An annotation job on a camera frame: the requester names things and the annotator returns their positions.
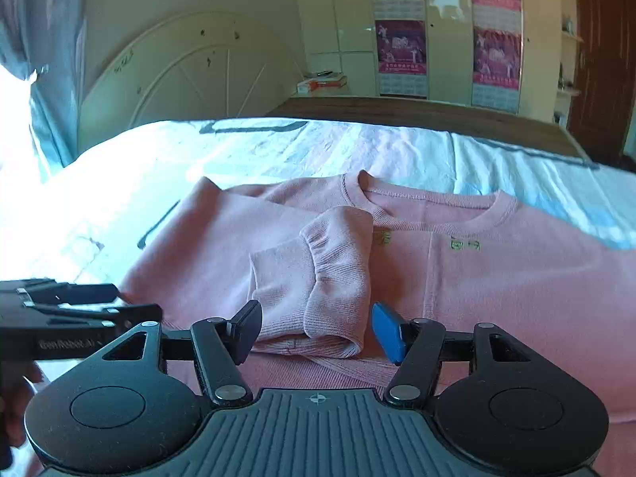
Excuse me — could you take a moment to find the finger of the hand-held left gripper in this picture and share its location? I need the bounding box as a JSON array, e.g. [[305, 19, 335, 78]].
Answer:
[[17, 281, 121, 305], [22, 303, 163, 328]]

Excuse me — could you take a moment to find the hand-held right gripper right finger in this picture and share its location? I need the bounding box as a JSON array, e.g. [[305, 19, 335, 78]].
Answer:
[[372, 302, 543, 406]]

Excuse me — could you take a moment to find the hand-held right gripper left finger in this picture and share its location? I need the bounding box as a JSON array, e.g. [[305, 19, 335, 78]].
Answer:
[[89, 300, 263, 406]]

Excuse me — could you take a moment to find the pink sweater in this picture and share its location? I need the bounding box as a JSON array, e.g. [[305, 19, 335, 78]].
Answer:
[[119, 170, 636, 424]]

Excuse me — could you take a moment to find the person's left hand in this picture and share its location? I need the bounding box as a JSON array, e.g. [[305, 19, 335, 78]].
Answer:
[[5, 362, 45, 449]]

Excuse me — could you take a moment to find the printed white bed sheet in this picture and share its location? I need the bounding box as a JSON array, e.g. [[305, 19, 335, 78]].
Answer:
[[0, 118, 636, 477]]

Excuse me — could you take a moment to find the wooden bed platform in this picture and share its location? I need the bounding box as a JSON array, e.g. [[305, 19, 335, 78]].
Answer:
[[266, 95, 603, 169]]

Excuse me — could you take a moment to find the blue grey curtain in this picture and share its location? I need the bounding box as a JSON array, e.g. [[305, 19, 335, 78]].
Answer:
[[0, 0, 88, 171]]

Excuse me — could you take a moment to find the cream arched headboard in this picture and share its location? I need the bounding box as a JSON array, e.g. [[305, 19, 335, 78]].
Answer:
[[77, 12, 305, 156]]

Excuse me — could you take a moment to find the white orange cardboard box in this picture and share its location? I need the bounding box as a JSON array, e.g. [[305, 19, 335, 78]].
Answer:
[[297, 74, 349, 95]]

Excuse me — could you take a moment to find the cream glossy wardrobe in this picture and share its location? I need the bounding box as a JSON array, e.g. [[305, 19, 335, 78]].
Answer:
[[291, 0, 566, 126]]

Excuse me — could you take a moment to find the brown wooden door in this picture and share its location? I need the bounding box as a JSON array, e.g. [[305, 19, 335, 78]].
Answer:
[[566, 0, 636, 166]]

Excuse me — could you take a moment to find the cream corner shelf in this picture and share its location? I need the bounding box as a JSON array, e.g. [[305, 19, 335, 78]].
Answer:
[[553, 0, 585, 126]]

